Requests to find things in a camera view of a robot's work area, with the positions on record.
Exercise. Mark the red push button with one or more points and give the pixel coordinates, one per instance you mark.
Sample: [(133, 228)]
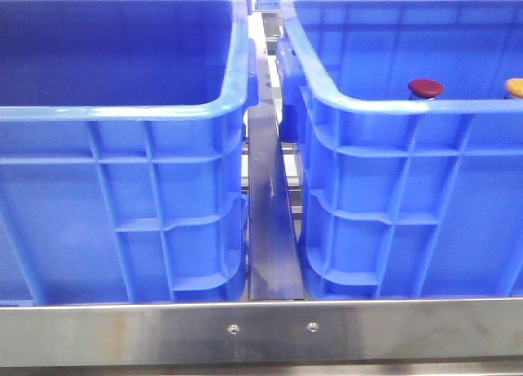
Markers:
[(424, 89)]

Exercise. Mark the yellow push button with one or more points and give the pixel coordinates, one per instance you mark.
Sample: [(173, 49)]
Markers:
[(514, 88)]

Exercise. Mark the blue plastic target bin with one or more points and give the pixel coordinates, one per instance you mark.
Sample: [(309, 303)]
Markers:
[(408, 199)]

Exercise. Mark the metal shelf rack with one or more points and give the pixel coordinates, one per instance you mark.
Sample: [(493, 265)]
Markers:
[(244, 330)]

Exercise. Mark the blue plastic button bin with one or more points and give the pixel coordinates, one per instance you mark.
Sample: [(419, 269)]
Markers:
[(122, 127)]

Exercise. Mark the metal divider rail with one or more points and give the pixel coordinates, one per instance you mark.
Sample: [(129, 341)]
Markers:
[(275, 272)]

